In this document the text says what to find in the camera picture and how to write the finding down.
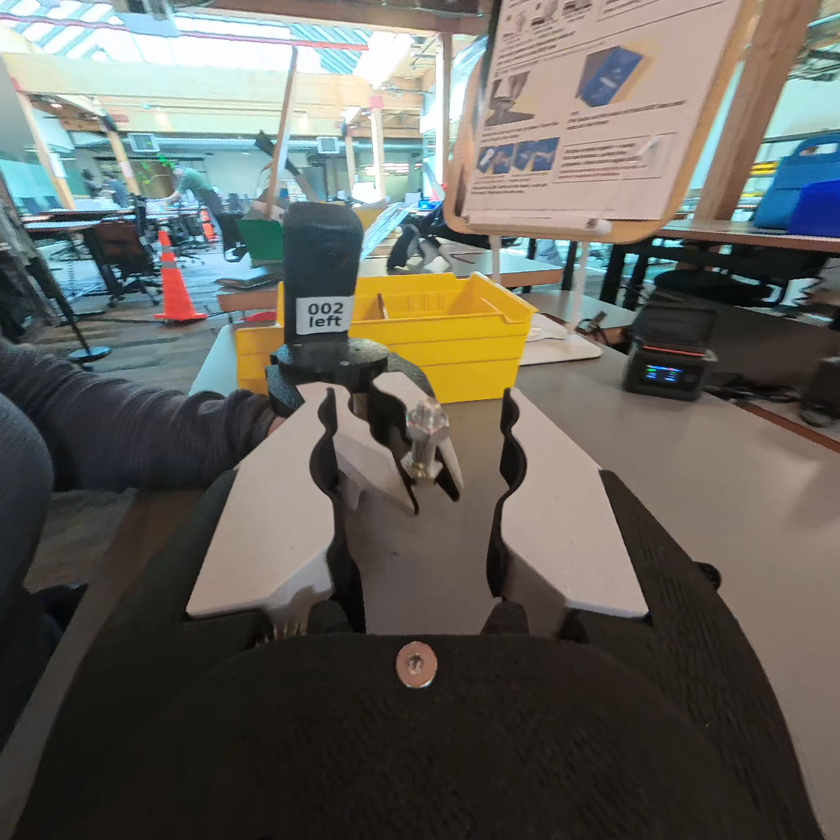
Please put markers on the yellow plastic bin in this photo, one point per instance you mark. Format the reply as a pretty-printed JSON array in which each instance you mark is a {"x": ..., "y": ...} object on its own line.
[
  {"x": 472, "y": 377},
  {"x": 426, "y": 302}
]

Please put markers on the black portable power station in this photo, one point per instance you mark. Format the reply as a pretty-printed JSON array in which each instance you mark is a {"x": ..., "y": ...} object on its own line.
[{"x": 666, "y": 377}]

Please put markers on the wooden post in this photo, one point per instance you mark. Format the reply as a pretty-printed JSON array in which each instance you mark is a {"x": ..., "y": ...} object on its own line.
[{"x": 761, "y": 98}]

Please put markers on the person's left forearm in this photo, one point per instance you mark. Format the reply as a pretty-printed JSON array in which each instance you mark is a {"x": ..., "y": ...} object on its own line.
[{"x": 131, "y": 433}]

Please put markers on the blue box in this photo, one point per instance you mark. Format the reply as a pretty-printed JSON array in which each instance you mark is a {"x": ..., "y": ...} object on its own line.
[{"x": 817, "y": 210}]

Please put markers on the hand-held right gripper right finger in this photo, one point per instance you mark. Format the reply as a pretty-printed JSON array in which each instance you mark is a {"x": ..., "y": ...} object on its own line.
[{"x": 564, "y": 525}]

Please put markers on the orange traffic cone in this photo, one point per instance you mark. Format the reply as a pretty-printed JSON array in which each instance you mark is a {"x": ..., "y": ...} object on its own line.
[{"x": 176, "y": 289}]

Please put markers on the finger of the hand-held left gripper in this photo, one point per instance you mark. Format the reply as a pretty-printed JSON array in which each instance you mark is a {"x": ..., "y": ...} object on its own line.
[
  {"x": 371, "y": 466},
  {"x": 453, "y": 472}
]

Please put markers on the silver hex bolt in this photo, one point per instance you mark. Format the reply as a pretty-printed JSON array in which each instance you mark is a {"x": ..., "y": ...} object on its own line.
[{"x": 425, "y": 426}]

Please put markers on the blue bag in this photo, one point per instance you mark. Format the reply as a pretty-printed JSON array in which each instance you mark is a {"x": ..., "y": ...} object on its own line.
[{"x": 781, "y": 190}]

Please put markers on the wooden table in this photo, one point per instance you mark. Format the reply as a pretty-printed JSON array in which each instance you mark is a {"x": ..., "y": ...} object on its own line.
[{"x": 735, "y": 235}]

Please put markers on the silver hex nut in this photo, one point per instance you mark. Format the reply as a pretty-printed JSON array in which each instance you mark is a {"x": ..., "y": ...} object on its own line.
[{"x": 420, "y": 471}]

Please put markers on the green bin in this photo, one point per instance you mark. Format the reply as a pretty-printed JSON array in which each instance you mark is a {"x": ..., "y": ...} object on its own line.
[{"x": 262, "y": 243}]

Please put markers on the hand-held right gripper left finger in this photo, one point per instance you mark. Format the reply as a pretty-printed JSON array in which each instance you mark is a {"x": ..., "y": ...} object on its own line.
[{"x": 262, "y": 525}]

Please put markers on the black office chair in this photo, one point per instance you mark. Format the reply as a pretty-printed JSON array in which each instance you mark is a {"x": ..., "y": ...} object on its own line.
[{"x": 124, "y": 253}]

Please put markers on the instruction board on white stand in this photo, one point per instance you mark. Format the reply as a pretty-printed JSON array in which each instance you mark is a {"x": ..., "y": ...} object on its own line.
[{"x": 577, "y": 131}]

